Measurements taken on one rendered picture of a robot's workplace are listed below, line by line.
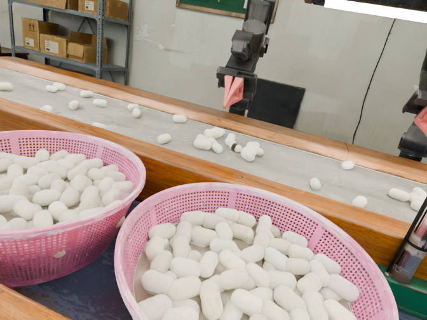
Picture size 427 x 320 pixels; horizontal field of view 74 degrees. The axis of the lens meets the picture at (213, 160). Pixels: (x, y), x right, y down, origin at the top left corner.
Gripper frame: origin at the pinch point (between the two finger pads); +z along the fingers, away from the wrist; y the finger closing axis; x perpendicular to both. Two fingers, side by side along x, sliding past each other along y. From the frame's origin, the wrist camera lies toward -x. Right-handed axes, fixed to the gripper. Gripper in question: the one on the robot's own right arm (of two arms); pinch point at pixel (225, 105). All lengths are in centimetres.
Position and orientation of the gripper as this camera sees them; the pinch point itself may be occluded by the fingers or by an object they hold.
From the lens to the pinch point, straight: 69.5
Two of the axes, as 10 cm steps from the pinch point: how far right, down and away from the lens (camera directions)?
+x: 0.6, 5.1, 8.6
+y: 9.3, 2.8, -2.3
